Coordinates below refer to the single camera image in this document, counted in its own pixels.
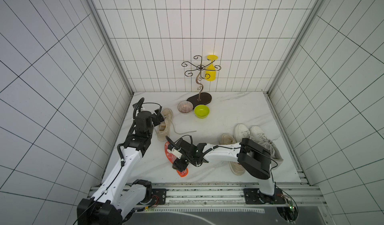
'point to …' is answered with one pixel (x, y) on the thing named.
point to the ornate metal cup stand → (196, 100)
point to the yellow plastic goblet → (210, 72)
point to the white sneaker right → (258, 136)
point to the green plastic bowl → (201, 111)
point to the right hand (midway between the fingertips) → (175, 158)
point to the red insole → (173, 159)
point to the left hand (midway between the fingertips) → (152, 115)
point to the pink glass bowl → (185, 106)
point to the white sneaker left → (240, 131)
